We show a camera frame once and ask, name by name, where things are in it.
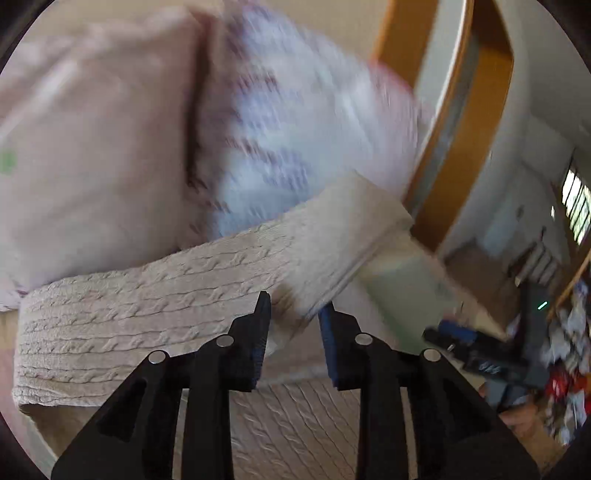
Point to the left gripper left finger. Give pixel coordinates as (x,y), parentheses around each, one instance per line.
(173,409)

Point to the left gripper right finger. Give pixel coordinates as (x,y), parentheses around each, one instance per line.
(419,417)

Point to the beige cable-knit sweater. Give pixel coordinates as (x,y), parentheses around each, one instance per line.
(79,337)

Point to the person's right hand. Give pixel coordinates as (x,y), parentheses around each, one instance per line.
(524,419)

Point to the cluttered items pile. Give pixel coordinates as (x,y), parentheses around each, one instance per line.
(564,336)

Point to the pastel patchwork bed sheet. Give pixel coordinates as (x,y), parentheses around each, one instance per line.
(406,281)

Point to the wooden bed headboard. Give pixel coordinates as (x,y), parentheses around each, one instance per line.
(425,43)

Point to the pink floral pillow left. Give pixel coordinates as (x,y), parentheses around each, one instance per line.
(92,148)

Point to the pink floral pillow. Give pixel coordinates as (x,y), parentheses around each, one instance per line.
(284,112)
(92,148)

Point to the pink floral pillow right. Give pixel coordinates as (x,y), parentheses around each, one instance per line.
(284,112)

